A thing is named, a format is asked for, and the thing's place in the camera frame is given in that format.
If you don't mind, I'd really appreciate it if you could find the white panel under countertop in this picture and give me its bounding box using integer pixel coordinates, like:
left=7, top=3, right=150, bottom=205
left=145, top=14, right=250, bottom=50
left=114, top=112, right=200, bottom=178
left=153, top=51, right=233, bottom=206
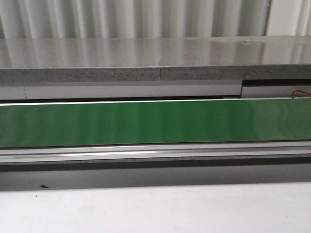
left=0, top=79, right=311, bottom=100

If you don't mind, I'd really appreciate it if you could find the aluminium conveyor front rail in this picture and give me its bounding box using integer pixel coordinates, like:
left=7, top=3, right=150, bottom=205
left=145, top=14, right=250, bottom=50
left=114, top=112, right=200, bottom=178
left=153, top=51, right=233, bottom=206
left=0, top=141, right=311, bottom=165

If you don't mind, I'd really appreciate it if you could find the white corrugated curtain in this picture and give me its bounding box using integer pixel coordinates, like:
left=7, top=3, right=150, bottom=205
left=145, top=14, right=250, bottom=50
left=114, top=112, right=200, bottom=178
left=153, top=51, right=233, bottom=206
left=0, top=0, right=311, bottom=39

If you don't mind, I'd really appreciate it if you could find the grey stone countertop slab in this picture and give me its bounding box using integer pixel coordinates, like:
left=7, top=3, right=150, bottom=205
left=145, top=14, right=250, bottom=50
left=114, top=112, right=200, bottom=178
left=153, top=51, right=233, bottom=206
left=0, top=36, right=311, bottom=84

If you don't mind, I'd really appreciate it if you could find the red wire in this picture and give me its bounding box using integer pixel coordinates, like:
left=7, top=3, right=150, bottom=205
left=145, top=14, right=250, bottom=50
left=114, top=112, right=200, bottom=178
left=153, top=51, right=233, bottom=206
left=292, top=90, right=311, bottom=99

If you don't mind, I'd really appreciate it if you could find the green conveyor belt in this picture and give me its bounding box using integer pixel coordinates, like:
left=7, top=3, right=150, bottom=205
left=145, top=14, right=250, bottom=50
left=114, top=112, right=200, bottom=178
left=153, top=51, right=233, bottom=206
left=0, top=98, right=311, bottom=148

